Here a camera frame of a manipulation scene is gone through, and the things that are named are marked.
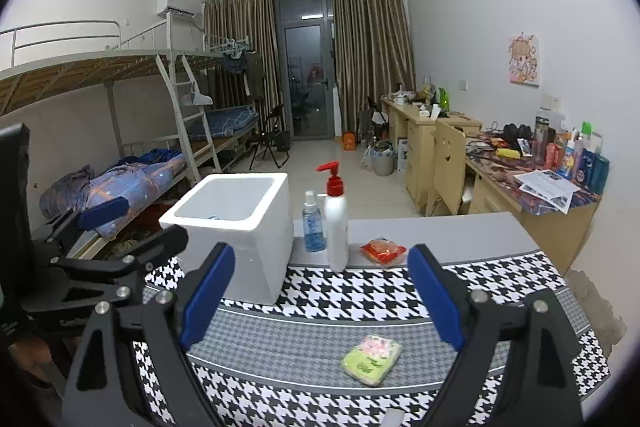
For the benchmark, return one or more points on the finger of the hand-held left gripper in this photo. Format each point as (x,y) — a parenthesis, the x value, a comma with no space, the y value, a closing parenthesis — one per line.
(150,252)
(102,212)

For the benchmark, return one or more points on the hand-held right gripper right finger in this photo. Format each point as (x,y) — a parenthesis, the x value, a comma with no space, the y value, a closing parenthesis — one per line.
(435,297)

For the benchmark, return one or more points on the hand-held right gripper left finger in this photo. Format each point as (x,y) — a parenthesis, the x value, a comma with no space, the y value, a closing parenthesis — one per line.
(207,297)

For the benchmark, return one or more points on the white foam box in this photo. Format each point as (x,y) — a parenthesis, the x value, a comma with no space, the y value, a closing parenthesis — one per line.
(240,247)

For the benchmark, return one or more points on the person's left forearm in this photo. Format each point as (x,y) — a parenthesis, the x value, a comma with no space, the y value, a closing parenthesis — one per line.
(32,362)

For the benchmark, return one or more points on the blue plaid quilt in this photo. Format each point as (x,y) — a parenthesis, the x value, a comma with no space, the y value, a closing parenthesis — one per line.
(130,187)

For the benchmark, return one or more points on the purple grey blanket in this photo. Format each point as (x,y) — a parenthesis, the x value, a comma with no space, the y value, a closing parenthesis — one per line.
(65,192)

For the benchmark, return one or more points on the red snack packet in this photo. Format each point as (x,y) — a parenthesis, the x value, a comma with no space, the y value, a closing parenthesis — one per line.
(382,252)

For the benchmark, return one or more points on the dark blue garment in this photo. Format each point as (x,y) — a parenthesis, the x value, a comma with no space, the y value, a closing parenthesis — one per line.
(145,157)

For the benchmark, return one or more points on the green tissue pack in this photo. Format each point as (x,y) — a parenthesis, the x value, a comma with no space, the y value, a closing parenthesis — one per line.
(372,357)

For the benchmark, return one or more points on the houndstooth table cloth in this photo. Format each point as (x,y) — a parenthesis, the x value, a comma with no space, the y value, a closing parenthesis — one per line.
(310,307)

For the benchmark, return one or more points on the white pump bottle red nozzle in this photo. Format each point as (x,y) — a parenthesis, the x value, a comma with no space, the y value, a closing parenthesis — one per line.
(336,227)

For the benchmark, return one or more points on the blue spray bottle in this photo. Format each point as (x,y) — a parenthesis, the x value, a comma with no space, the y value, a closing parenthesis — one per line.
(314,227)

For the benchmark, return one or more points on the desk with patterned cover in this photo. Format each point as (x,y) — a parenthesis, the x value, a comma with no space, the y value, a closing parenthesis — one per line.
(545,227)

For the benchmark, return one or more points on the wooden chair with smiley cutout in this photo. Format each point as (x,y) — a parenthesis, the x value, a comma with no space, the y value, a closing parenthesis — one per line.
(447,162)

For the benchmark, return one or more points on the white carton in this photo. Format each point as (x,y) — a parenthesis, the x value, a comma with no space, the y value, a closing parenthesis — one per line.
(402,154)

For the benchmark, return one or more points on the white cloth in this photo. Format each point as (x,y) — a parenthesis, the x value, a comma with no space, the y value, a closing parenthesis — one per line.
(197,99)

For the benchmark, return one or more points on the white metal bunk bed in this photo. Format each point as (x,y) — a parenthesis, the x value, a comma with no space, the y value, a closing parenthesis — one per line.
(75,67)

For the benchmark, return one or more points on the grey bin with bags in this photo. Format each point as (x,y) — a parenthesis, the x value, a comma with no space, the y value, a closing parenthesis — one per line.
(380,159)

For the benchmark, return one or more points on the bunk bed with plaid mattress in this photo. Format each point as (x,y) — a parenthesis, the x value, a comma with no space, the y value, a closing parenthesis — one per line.
(230,119)

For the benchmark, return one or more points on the light wooden desk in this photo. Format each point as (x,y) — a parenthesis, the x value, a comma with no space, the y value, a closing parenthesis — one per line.
(420,142)

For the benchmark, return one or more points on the printed paper sheets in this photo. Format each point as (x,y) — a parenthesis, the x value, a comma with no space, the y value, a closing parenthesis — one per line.
(547,187)

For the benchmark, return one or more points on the orange bag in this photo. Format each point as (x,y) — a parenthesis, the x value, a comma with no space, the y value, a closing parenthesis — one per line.
(348,142)

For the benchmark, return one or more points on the black folding chair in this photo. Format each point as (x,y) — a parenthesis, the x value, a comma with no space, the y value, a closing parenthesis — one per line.
(274,117)

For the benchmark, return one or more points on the black headphones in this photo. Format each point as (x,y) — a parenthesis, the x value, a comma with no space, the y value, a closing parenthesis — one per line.
(515,132)

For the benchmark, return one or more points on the dark thermos flask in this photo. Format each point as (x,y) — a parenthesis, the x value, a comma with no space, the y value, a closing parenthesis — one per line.
(541,137)

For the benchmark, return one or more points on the green bottle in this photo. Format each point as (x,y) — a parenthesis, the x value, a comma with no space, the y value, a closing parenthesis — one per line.
(443,99)

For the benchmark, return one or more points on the hanging dark blue clothes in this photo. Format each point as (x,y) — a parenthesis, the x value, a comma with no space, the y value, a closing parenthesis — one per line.
(235,63)

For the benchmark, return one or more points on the group of toiletry bottles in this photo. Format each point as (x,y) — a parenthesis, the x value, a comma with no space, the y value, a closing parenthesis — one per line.
(585,162)

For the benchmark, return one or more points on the pile of desk clutter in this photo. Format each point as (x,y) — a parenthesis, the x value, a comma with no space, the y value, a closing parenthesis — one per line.
(410,96)

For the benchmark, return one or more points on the brown curtain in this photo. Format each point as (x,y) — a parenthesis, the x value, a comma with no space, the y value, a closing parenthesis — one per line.
(235,47)
(370,47)

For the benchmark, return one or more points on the white air conditioner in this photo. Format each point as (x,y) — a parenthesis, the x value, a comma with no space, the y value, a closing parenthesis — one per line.
(167,3)

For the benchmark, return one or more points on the glass balcony door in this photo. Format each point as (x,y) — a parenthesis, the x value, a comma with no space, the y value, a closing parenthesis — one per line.
(305,57)

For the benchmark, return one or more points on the white wall socket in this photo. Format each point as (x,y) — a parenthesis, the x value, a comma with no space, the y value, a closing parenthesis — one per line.
(550,103)

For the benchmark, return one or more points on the cartoon wall poster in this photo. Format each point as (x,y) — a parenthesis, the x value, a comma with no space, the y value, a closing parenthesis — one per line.
(525,59)

